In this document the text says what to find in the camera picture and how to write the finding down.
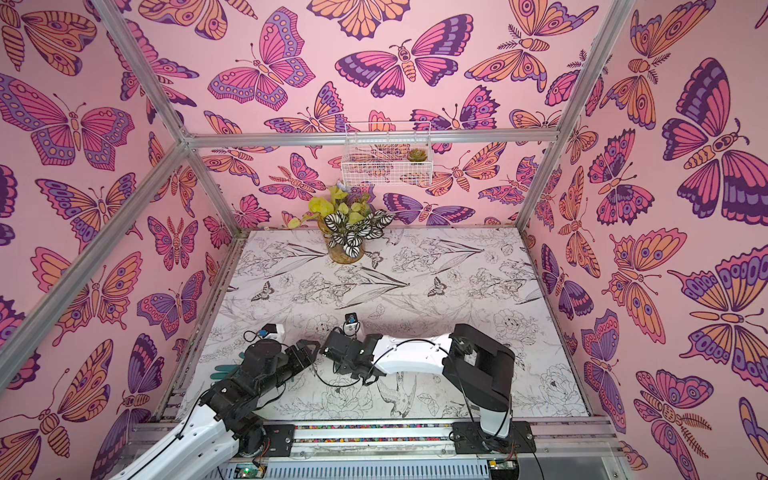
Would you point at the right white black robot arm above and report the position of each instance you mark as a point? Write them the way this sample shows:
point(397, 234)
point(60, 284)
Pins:
point(481, 368)

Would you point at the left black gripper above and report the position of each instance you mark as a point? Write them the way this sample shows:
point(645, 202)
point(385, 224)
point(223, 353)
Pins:
point(305, 358)

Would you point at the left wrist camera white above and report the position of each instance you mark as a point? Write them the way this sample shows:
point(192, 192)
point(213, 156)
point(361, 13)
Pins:
point(271, 331)

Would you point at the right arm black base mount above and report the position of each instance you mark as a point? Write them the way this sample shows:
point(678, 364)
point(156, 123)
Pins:
point(489, 438)

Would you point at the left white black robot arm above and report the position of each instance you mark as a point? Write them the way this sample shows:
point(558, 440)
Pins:
point(224, 422)

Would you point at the potted plant yellow glass vase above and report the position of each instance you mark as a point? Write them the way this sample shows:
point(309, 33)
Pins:
point(347, 220)

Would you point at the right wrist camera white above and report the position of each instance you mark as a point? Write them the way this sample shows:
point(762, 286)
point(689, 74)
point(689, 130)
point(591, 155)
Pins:
point(352, 325)

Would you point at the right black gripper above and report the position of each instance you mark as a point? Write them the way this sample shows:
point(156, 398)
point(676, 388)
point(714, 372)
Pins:
point(335, 347)

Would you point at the white wire basket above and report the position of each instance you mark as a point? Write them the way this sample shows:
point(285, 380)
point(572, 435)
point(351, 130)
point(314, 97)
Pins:
point(375, 153)

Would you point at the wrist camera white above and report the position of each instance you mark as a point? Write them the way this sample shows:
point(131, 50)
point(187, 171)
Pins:
point(352, 325)
point(271, 331)

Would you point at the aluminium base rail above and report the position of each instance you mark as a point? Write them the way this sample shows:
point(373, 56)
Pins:
point(581, 448)

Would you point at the small succulent in basket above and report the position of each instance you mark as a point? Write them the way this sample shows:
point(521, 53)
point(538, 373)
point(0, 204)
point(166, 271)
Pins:
point(417, 155)

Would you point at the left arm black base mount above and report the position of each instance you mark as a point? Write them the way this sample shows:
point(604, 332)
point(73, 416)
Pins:
point(269, 440)

